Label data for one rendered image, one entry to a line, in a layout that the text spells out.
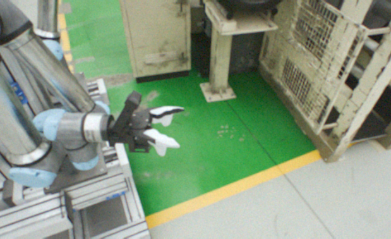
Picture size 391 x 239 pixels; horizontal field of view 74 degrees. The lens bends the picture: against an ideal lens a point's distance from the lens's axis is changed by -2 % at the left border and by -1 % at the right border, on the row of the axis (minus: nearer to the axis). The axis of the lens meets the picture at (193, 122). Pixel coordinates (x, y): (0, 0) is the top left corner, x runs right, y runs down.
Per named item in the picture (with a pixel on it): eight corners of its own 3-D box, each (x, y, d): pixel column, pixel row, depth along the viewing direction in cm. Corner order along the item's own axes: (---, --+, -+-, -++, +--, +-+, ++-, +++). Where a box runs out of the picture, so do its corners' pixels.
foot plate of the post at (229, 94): (199, 85, 253) (199, 81, 250) (226, 80, 258) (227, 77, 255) (207, 102, 235) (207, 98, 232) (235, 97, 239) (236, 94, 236)
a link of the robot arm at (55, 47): (45, 81, 121) (33, 55, 111) (41, 67, 129) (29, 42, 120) (72, 73, 125) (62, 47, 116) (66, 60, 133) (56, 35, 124)
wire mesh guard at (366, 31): (258, 60, 228) (275, -29, 179) (260, 60, 229) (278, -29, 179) (316, 134, 167) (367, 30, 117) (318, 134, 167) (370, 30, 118)
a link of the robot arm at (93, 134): (91, 107, 69) (80, 126, 63) (108, 107, 69) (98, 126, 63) (98, 129, 74) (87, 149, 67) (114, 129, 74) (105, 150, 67)
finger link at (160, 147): (180, 160, 64) (153, 143, 69) (179, 141, 61) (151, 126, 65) (172, 167, 62) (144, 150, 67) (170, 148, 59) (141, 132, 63)
